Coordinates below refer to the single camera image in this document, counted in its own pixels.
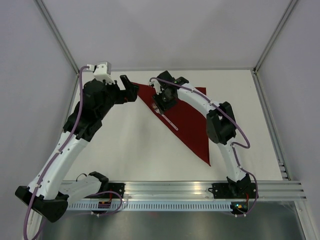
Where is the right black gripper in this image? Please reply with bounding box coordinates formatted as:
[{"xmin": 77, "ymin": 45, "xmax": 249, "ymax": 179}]
[{"xmin": 152, "ymin": 88, "xmax": 178, "ymax": 114}]

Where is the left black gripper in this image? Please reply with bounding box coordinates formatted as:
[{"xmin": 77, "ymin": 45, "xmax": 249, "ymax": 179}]
[{"xmin": 96, "ymin": 75, "xmax": 139, "ymax": 119}]

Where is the fork with pink handle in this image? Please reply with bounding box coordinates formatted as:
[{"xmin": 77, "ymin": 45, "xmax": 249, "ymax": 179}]
[{"xmin": 151, "ymin": 102, "xmax": 179, "ymax": 131}]

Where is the dark red cloth napkin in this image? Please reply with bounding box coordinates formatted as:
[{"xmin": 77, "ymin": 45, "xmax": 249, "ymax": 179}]
[{"xmin": 137, "ymin": 83, "xmax": 211, "ymax": 166}]

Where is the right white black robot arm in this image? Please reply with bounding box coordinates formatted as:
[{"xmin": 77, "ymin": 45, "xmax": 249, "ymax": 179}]
[{"xmin": 148, "ymin": 71, "xmax": 258, "ymax": 200}]

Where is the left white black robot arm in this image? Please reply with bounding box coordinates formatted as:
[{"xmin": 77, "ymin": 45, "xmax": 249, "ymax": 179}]
[{"xmin": 15, "ymin": 75, "xmax": 139, "ymax": 223}]

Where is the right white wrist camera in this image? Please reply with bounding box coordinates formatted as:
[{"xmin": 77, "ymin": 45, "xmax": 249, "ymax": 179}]
[{"xmin": 148, "ymin": 78, "xmax": 162, "ymax": 95}]

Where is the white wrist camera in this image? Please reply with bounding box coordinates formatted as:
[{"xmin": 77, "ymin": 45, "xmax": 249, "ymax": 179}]
[
  {"xmin": 86, "ymin": 61, "xmax": 114, "ymax": 85},
  {"xmin": 148, "ymin": 78, "xmax": 162, "ymax": 95}
]

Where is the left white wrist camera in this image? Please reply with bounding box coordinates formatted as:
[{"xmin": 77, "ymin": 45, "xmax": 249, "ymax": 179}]
[{"xmin": 86, "ymin": 61, "xmax": 114, "ymax": 85}]

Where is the left aluminium frame post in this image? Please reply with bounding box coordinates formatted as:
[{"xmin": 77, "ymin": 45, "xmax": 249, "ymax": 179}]
[{"xmin": 33, "ymin": 0, "xmax": 80, "ymax": 75}]

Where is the aluminium frame post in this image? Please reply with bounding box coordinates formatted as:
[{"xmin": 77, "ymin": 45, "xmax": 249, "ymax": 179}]
[
  {"xmin": 252, "ymin": 0, "xmax": 300, "ymax": 75},
  {"xmin": 33, "ymin": 0, "xmax": 80, "ymax": 75}
]

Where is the right aluminium frame post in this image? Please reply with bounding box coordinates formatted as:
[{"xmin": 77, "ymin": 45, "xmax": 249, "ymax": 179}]
[{"xmin": 252, "ymin": 0, "xmax": 300, "ymax": 75}]

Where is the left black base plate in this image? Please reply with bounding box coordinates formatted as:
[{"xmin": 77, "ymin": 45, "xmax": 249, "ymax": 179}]
[{"xmin": 100, "ymin": 182, "xmax": 125, "ymax": 199}]

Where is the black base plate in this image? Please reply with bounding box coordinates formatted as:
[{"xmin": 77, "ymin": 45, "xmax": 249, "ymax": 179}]
[
  {"xmin": 208, "ymin": 183, "xmax": 258, "ymax": 200},
  {"xmin": 100, "ymin": 182, "xmax": 125, "ymax": 199}
]

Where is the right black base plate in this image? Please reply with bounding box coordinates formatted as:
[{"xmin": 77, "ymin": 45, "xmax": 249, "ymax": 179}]
[{"xmin": 208, "ymin": 183, "xmax": 258, "ymax": 200}]

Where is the right aluminium side rail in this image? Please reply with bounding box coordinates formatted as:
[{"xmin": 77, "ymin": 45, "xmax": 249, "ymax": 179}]
[{"xmin": 251, "ymin": 68, "xmax": 292, "ymax": 181}]

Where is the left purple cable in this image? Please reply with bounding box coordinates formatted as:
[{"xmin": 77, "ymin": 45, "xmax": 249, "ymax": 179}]
[{"xmin": 22, "ymin": 65, "xmax": 93, "ymax": 240}]

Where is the white slotted cable duct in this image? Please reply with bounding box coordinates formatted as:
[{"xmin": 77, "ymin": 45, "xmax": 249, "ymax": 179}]
[{"xmin": 67, "ymin": 200, "xmax": 232, "ymax": 212}]

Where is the front aluminium rail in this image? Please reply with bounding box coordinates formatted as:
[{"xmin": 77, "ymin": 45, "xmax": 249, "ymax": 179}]
[{"xmin": 109, "ymin": 180, "xmax": 307, "ymax": 202}]

